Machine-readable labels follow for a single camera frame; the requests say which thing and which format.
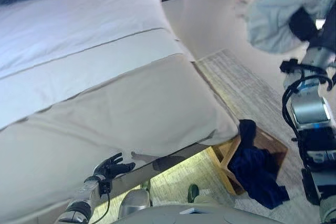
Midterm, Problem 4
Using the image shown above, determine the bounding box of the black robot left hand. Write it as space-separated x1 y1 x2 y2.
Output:
93 152 137 183

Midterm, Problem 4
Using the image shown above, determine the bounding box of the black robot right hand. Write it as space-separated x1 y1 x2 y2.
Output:
288 7 336 49

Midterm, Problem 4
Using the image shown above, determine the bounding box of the white garment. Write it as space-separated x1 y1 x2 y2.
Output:
245 0 336 55

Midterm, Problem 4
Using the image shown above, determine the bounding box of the black garment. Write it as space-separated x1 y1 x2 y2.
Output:
237 119 283 180

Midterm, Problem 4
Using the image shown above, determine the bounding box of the navy blue garment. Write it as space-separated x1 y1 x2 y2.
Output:
230 147 291 210

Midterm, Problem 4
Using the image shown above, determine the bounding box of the brown wicker basket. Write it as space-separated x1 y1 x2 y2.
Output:
227 125 289 196

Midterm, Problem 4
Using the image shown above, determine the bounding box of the grey robot torso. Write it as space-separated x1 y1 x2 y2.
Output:
110 202 283 224

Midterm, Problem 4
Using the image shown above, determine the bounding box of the silver robot right leg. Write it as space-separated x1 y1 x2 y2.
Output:
187 184 221 205

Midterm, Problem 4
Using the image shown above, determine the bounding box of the grey striped area rug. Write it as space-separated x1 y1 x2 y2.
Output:
90 48 336 224

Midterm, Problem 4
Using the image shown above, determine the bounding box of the white duvet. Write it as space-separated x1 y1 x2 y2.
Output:
0 0 190 130

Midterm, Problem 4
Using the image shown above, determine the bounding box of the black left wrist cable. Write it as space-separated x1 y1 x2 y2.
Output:
89 192 111 224

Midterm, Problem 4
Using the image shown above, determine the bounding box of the beige bed base frame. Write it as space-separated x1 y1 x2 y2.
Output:
110 141 213 196

